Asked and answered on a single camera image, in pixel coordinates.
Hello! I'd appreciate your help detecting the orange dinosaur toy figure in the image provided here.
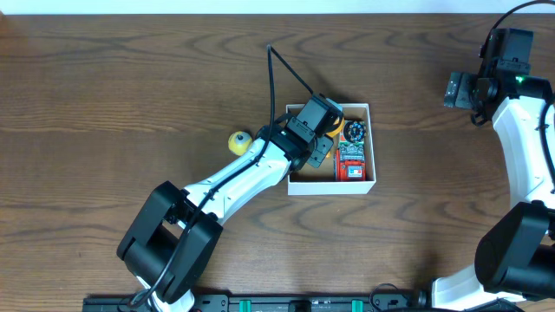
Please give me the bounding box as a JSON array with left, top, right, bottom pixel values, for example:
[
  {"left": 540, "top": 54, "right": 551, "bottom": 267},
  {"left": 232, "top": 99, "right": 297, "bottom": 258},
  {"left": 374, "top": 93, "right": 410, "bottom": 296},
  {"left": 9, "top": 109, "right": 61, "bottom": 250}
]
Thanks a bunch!
[{"left": 326, "top": 117, "right": 345, "bottom": 159}]

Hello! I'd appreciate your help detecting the multicolour puzzle cube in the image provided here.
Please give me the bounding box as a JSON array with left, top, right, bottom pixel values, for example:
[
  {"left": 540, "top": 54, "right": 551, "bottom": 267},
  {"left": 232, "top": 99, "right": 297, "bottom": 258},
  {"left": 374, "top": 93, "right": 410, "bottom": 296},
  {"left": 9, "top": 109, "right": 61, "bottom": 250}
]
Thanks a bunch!
[{"left": 338, "top": 120, "right": 369, "bottom": 145}]

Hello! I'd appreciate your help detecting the red toy robot figure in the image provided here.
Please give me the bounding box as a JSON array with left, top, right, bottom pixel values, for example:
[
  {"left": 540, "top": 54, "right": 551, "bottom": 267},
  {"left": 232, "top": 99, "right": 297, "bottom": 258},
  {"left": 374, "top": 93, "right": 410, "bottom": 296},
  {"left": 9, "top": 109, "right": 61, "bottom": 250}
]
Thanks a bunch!
[{"left": 334, "top": 142, "right": 366, "bottom": 182}]

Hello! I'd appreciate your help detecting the yellow ball with face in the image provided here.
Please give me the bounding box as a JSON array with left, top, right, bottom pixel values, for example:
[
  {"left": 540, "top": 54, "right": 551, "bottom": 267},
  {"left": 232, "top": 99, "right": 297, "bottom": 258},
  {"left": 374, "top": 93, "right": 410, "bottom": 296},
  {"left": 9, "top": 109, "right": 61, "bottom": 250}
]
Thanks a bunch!
[{"left": 228, "top": 131, "right": 252, "bottom": 156}]

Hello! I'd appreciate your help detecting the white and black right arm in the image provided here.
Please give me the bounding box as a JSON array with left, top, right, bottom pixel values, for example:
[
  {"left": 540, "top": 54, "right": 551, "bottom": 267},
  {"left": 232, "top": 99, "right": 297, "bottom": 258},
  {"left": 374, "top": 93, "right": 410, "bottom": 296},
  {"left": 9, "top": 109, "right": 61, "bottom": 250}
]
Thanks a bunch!
[{"left": 430, "top": 28, "right": 554, "bottom": 311}]

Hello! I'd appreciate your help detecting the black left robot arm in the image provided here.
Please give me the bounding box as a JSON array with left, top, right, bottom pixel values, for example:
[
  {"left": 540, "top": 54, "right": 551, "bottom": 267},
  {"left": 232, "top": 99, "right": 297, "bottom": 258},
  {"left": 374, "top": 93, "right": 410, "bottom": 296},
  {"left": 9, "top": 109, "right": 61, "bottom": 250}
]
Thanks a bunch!
[{"left": 116, "top": 95, "right": 343, "bottom": 311}]

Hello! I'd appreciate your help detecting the white cardboard box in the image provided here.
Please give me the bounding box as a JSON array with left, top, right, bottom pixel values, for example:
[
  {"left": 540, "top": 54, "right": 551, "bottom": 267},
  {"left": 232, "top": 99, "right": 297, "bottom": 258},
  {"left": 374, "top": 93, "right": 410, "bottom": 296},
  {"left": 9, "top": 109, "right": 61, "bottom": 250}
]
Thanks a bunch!
[{"left": 287, "top": 103, "right": 376, "bottom": 195}]

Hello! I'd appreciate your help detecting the black right camera cable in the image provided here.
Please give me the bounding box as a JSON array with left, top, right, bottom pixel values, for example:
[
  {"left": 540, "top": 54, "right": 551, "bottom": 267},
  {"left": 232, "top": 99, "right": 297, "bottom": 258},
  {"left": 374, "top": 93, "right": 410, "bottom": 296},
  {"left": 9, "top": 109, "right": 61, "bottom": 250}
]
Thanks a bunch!
[{"left": 479, "top": 0, "right": 555, "bottom": 194}]

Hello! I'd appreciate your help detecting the black camera cable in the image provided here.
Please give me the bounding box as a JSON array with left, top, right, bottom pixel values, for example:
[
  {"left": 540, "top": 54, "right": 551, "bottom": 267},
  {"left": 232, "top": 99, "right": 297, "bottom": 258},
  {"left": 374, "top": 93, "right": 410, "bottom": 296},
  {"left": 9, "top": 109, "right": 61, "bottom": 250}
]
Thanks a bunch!
[
  {"left": 127, "top": 43, "right": 315, "bottom": 309},
  {"left": 479, "top": 0, "right": 555, "bottom": 194}
]

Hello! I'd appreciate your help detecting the black left camera cable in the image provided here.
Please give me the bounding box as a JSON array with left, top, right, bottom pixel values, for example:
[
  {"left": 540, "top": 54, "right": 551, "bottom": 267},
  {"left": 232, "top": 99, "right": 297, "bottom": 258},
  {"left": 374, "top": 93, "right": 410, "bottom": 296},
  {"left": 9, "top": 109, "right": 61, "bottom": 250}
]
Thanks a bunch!
[{"left": 127, "top": 43, "right": 315, "bottom": 309}]

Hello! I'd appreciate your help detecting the black mounting rail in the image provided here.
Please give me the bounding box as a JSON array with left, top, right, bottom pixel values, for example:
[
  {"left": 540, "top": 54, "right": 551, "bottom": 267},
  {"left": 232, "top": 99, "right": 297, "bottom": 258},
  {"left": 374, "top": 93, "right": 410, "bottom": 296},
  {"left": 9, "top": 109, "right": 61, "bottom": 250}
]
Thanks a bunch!
[{"left": 82, "top": 292, "right": 434, "bottom": 312}]

